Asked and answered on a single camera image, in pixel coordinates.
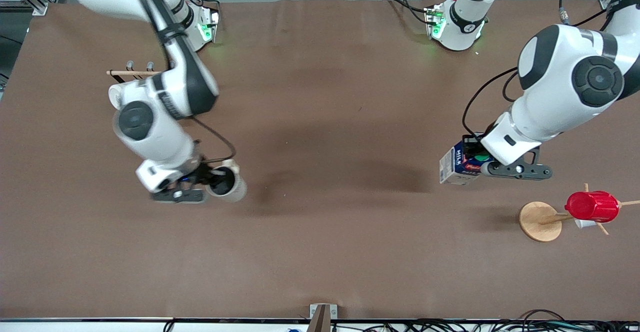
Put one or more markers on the blue white milk carton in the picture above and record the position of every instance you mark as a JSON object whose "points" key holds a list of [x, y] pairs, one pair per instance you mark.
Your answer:
{"points": [[452, 169]]}

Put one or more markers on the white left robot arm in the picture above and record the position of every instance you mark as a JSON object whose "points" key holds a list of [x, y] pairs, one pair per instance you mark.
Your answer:
{"points": [[570, 86]]}

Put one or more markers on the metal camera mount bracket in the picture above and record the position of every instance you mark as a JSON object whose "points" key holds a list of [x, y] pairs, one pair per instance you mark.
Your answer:
{"points": [[322, 317]]}

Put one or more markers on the small white cup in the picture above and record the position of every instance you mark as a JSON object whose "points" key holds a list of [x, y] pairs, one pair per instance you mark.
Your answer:
{"points": [[584, 224]]}

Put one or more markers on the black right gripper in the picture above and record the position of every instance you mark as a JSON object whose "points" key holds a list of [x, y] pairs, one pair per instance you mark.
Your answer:
{"points": [[204, 173]]}

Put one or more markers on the brown table cover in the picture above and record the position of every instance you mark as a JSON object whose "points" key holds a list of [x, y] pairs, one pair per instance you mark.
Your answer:
{"points": [[320, 247]]}

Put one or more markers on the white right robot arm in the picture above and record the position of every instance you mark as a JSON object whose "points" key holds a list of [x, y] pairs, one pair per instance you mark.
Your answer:
{"points": [[160, 106]]}

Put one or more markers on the red ribbed cup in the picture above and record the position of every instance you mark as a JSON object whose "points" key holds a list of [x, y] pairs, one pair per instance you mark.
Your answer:
{"points": [[592, 207]]}

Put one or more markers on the white mug with print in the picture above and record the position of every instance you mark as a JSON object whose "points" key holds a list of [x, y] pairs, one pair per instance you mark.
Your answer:
{"points": [[120, 94]]}

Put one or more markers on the grey ceramic mug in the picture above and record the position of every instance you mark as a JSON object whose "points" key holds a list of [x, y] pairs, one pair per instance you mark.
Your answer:
{"points": [[231, 188]]}

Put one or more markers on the wooden mug tree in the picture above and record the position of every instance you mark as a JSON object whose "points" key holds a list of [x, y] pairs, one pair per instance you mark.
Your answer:
{"points": [[540, 221]]}

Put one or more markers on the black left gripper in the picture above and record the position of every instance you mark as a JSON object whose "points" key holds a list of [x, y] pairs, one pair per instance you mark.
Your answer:
{"points": [[472, 147]]}

